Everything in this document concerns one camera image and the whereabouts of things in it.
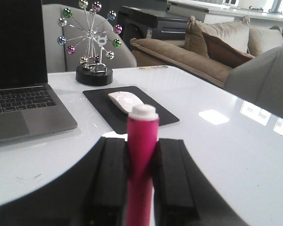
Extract grey laptop computer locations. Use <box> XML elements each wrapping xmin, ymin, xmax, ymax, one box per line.
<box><xmin>0</xmin><ymin>0</ymin><xmax>77</xmax><ymax>143</ymax></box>

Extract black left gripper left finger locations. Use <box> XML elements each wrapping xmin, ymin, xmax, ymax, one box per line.
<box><xmin>0</xmin><ymin>137</ymin><xmax>127</xmax><ymax>226</ymax></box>

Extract white computer mouse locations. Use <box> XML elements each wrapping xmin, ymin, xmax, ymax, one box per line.
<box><xmin>108</xmin><ymin>91</ymin><xmax>143</xmax><ymax>114</ymax></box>

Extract ferris wheel kinetic desk toy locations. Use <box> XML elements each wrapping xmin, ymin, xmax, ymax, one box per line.
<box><xmin>57</xmin><ymin>0</ymin><xmax>123</xmax><ymax>86</ymax></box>

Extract black mouse pad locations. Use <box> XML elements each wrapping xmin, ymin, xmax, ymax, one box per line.
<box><xmin>83</xmin><ymin>86</ymin><xmax>179</xmax><ymax>134</ymax></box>

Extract pink marker pen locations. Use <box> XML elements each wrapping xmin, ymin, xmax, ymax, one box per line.
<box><xmin>125</xmin><ymin>104</ymin><xmax>159</xmax><ymax>226</ymax></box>

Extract grey right armchair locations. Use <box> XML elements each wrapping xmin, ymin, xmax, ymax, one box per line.
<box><xmin>42</xmin><ymin>0</ymin><xmax>137</xmax><ymax>73</ymax></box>

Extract dark cabinet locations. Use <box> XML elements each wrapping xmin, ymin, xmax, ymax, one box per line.
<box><xmin>117</xmin><ymin>6</ymin><xmax>188</xmax><ymax>50</ymax></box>

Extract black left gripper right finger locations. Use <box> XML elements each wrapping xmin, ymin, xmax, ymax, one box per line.
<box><xmin>152</xmin><ymin>139</ymin><xmax>246</xmax><ymax>226</ymax></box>

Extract brown cushion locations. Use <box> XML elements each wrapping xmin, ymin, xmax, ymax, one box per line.
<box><xmin>202</xmin><ymin>32</ymin><xmax>255</xmax><ymax>68</ymax></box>

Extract beige sofa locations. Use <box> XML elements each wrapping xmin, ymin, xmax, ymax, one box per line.
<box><xmin>130</xmin><ymin>16</ymin><xmax>283</xmax><ymax>87</ymax></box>

